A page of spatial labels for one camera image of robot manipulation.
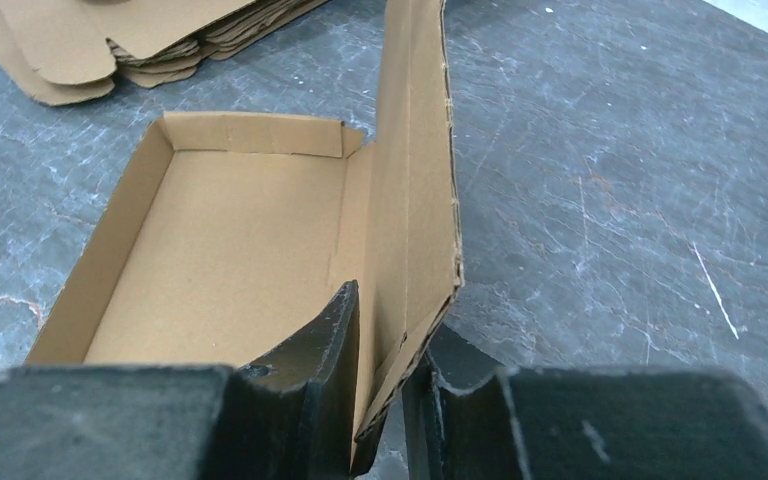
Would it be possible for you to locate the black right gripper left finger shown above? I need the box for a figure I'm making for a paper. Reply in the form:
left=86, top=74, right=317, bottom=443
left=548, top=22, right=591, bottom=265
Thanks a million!
left=0, top=281, right=359, bottom=479

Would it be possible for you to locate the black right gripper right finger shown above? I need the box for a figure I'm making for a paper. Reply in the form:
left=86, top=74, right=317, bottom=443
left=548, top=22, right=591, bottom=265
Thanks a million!
left=402, top=327, right=768, bottom=479

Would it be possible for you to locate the brown cardboard box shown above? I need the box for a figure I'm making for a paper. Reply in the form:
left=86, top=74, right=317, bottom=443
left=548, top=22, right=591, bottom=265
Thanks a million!
left=26, top=1, right=464, bottom=477

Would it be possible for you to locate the stack of flat cardboard sheets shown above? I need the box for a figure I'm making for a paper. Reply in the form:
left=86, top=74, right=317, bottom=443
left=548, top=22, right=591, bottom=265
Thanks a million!
left=0, top=0, right=320, bottom=106

